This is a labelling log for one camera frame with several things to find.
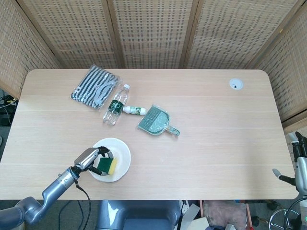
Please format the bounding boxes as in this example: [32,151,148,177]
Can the green dustpan and brush set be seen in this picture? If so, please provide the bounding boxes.
[137,103,180,137]

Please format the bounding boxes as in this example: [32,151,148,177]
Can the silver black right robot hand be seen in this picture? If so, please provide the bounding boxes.
[272,131,307,192]

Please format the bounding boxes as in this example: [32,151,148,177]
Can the woven rattan folding screen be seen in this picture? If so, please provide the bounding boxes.
[0,0,307,127]

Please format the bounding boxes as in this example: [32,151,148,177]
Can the small white bottle green label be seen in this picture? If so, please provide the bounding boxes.
[122,105,147,116]

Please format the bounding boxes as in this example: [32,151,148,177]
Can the white paper plate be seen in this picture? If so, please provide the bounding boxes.
[88,138,131,183]

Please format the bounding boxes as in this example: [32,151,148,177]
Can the striped cloth in plastic bag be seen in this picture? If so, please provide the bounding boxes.
[70,65,121,112]

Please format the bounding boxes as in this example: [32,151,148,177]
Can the pink cloth bundle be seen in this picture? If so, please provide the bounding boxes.
[203,201,248,227]

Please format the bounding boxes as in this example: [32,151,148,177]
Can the clear water bottle green label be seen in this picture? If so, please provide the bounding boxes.
[103,84,131,127]

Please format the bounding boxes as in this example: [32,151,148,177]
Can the chrome chair base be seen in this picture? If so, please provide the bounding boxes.
[268,198,307,230]

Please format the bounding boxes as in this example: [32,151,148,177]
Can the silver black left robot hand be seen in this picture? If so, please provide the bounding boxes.
[73,146,115,177]

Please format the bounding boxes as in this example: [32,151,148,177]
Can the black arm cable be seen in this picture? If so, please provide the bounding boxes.
[59,179,93,230]

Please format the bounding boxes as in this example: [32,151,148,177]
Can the yellow green sponge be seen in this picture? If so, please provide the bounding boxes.
[96,157,118,176]

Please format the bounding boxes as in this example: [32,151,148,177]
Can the blue grey robot torso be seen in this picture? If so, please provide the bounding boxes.
[95,200,183,230]

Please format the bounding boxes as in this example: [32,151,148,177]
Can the grey table cable grommet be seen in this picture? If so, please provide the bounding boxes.
[229,78,244,90]

